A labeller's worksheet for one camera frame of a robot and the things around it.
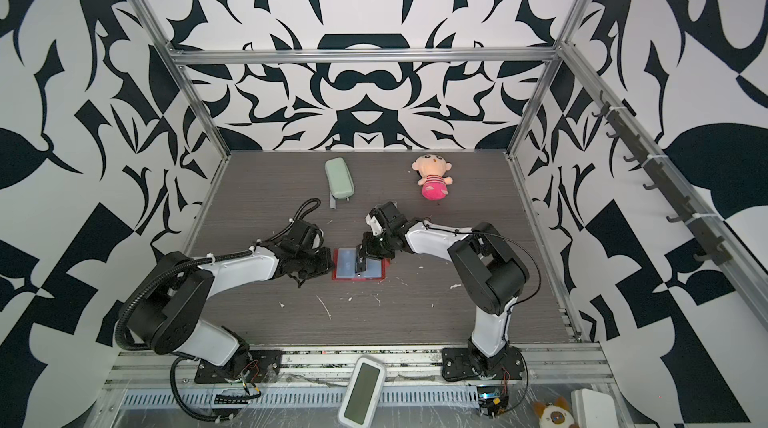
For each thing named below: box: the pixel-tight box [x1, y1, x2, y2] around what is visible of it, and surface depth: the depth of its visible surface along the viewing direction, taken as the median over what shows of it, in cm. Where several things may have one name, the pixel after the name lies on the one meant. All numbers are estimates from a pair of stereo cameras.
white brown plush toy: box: [533, 396, 579, 428], surface depth 68 cm
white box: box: [571, 388, 618, 428], surface depth 67 cm
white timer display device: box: [337, 356, 386, 428], surface depth 69 cm
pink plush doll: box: [411, 154, 453, 201], surface depth 109 cm
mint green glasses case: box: [324, 156, 355, 209], surface depth 110 cm
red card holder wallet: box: [332, 247, 391, 281], surface depth 91 cm
